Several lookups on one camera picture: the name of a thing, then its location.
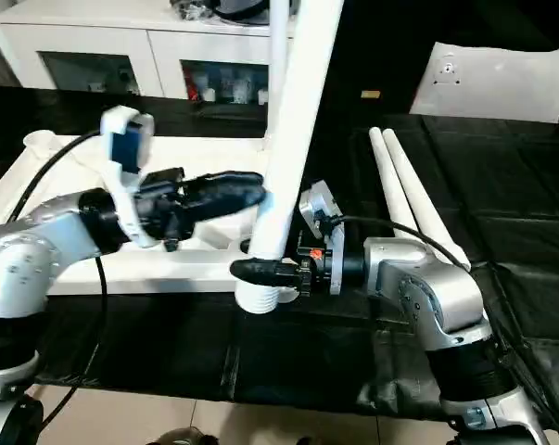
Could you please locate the white plastic table top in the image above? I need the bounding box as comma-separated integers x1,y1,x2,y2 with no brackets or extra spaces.
0,131,303,303

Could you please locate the white plastic table leg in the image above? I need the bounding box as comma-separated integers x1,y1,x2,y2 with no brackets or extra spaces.
234,0,346,315
368,127,440,242
381,128,474,273
263,0,293,153

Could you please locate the white glass-door cabinet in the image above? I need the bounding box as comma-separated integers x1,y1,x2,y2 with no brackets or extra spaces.
0,6,299,106

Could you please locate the black work mat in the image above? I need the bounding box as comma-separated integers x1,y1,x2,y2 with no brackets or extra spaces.
0,85,559,426

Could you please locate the grey helmet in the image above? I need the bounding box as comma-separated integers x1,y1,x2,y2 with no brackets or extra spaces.
216,0,272,22

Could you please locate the black box with gold label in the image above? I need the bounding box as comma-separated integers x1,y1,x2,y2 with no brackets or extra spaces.
306,0,440,118

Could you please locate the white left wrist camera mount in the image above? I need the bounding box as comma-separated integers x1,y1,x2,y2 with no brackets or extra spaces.
99,105,162,250

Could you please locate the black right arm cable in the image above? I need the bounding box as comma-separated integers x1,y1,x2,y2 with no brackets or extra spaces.
324,213,559,445

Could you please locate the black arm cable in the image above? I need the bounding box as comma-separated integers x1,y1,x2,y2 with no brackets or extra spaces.
324,213,559,445
9,128,109,430

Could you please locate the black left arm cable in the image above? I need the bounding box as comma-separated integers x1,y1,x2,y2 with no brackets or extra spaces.
9,128,109,430

